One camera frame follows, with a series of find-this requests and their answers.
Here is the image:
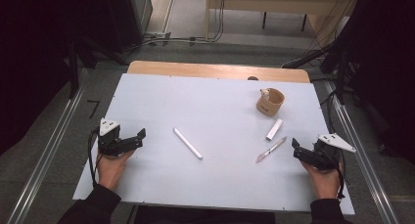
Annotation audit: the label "long white pen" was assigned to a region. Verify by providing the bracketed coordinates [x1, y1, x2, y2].
[172, 127, 204, 161]

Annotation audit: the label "black curtain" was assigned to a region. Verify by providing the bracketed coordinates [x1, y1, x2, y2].
[336, 0, 415, 166]
[0, 0, 131, 157]

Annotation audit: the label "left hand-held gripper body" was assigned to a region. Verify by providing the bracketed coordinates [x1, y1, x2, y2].
[97, 117, 138, 158]

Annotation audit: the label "black floor cables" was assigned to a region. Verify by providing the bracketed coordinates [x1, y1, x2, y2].
[123, 0, 227, 56]

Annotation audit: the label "black cable beside table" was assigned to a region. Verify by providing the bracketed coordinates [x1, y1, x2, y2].
[320, 90, 339, 135]

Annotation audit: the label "person's right hand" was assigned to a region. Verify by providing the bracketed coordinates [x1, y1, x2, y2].
[300, 159, 346, 201]

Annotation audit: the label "beige cup with bear figure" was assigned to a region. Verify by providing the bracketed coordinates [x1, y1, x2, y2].
[255, 87, 286, 117]

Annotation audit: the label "clear pen with frosted grip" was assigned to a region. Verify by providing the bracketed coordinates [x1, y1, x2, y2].
[255, 135, 288, 164]

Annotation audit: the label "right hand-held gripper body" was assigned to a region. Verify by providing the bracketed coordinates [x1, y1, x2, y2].
[298, 133, 357, 171]

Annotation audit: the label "short thick white tube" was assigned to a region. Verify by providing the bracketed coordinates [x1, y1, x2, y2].
[265, 118, 284, 142]

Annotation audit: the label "hand-held gripper cable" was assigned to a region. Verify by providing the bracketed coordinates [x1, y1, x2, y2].
[336, 152, 346, 200]
[87, 127, 101, 189]

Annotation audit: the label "dark cabinet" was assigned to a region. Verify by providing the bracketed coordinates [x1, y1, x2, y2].
[111, 0, 154, 54]

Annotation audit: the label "person's left hand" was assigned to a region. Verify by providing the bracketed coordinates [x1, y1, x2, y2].
[96, 149, 136, 193]

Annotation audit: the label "light wooden desk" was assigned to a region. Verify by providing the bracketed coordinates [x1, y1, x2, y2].
[205, 0, 361, 47]

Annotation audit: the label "black metal stand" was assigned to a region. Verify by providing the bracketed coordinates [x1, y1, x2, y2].
[281, 42, 348, 105]
[67, 34, 128, 100]

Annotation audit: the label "left hand-held gripper cable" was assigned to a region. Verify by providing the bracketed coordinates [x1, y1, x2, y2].
[87, 127, 101, 189]

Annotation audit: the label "right hand-held gripper cable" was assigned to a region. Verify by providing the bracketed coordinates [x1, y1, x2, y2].
[336, 152, 346, 200]

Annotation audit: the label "aluminium floor rail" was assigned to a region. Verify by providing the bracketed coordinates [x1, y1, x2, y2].
[322, 80, 400, 224]
[6, 67, 89, 224]

